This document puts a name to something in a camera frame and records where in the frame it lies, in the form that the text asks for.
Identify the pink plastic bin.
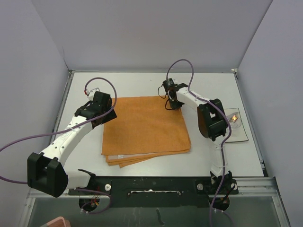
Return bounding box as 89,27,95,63
42,217,71,227

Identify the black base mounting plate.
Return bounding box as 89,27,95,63
68,175,239,211

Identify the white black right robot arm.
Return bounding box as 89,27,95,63
162,79,231,193

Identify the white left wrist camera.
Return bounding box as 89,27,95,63
85,87,100,99

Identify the clear drinking glass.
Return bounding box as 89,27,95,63
227,112,242,131

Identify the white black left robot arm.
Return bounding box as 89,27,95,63
27,90,117,198

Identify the orange cloth napkin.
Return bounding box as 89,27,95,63
102,96,191,168

